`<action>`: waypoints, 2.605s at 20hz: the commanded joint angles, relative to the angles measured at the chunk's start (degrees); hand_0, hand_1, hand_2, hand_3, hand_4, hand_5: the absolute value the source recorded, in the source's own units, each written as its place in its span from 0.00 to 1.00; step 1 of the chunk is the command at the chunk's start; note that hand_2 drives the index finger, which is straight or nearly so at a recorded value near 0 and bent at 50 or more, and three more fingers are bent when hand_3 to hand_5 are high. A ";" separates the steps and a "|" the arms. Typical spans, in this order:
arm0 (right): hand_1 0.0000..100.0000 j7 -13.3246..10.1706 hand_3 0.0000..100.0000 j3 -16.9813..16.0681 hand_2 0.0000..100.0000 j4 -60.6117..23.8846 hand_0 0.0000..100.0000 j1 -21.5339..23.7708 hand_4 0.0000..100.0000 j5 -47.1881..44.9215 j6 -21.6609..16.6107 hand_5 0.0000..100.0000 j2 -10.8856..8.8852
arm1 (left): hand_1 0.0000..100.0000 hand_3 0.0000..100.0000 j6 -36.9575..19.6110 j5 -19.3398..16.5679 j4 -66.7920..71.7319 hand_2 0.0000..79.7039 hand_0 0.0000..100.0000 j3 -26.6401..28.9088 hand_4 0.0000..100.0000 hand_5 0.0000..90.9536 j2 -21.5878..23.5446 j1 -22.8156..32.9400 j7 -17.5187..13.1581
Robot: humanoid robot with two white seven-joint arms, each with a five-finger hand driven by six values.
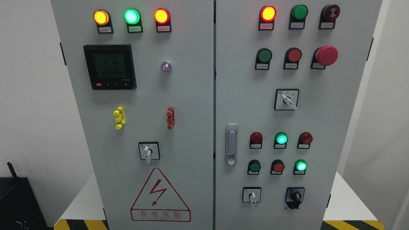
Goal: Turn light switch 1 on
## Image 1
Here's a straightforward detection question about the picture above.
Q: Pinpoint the white rotary light switch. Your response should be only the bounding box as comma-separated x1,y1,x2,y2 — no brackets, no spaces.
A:
138,142,160,164

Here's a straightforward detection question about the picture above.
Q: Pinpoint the yellow indicator light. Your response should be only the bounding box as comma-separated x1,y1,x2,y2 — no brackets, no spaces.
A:
93,9,113,34

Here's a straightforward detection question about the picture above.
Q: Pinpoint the red terminal connector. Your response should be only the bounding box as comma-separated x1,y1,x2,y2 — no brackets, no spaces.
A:
166,106,175,130

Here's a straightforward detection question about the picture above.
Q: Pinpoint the dark red indicator light left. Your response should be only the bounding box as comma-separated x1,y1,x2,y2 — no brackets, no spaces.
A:
249,132,263,149

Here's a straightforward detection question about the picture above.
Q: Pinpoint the dark red indicator light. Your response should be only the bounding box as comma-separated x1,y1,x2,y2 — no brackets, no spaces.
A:
249,132,263,149
297,132,313,150

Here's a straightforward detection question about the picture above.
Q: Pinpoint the clear white indicator lamp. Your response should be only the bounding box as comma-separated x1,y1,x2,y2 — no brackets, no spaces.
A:
161,61,172,74

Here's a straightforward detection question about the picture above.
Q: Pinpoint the grey left cabinet door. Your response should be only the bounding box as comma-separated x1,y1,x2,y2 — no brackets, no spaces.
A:
51,0,214,230

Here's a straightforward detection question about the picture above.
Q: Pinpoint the grey cabinet door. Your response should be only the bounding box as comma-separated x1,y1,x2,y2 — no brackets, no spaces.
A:
51,0,214,230
215,0,382,230

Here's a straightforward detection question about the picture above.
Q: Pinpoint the green lit indicator light middle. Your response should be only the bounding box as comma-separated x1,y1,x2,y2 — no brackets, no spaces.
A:
274,132,288,149

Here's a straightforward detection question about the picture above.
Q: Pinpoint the green push button second row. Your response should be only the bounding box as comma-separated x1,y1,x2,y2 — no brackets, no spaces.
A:
254,48,272,70

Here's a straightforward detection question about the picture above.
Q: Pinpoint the yellow terminal connector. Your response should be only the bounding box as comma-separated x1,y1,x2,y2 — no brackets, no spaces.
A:
113,106,125,130

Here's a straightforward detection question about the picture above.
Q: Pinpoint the red push button lower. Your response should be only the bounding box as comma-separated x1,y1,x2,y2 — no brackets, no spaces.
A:
270,159,285,175

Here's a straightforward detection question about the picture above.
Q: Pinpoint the grey right cabinet door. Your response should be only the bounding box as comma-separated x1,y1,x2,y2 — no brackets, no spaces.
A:
215,0,382,230

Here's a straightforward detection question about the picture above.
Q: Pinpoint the red electric hazard warning sticker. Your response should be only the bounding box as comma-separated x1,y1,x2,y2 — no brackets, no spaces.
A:
130,167,191,222

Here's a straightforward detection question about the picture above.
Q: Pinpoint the dark red indicator light right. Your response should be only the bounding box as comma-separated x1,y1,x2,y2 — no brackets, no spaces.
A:
297,132,313,150

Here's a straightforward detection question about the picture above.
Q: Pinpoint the black digital power meter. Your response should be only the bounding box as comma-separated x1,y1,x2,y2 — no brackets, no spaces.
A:
83,44,137,90

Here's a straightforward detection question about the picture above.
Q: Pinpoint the red push button second row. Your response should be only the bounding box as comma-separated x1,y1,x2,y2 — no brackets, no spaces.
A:
283,48,302,70

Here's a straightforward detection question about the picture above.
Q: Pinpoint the red indicator light top left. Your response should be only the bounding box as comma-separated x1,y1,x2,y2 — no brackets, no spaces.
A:
154,8,172,33

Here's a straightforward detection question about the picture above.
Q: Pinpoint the green lit push button lower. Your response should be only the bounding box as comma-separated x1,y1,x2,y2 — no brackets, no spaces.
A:
293,159,308,175

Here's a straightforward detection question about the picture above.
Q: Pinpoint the red lit indicator right door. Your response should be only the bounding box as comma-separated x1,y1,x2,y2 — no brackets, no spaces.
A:
258,5,277,31

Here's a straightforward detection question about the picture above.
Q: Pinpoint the green indicator light top left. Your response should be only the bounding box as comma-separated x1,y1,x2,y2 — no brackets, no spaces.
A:
124,8,143,33

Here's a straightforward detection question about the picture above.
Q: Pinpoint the red emergency stop mushroom button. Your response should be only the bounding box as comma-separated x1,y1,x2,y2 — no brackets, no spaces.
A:
311,45,338,70

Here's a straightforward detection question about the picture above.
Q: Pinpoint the green push button top right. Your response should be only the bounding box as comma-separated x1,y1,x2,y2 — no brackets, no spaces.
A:
288,4,308,30

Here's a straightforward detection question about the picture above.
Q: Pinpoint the dark red buzzer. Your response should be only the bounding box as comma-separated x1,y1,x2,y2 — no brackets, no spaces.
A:
319,4,340,29

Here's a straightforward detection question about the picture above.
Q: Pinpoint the black box with antenna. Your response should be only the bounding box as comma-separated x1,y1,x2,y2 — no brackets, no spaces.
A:
0,162,48,230

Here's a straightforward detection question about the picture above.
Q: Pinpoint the silver door lock handle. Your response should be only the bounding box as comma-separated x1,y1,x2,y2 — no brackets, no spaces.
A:
225,123,238,166

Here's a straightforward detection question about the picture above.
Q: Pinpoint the white rotary selector switch upper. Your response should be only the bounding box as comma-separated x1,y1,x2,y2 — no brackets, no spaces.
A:
274,89,300,111

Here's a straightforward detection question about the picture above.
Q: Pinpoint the white rotary selector switch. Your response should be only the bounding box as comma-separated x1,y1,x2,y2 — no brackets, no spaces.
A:
242,187,261,205
274,89,300,111

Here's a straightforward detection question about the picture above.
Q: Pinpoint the white rotary selector switch lower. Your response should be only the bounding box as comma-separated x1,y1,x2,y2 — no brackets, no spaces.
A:
242,187,261,205

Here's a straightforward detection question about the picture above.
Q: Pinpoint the black rotary knob switch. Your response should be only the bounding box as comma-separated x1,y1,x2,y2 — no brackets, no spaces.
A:
285,187,305,209

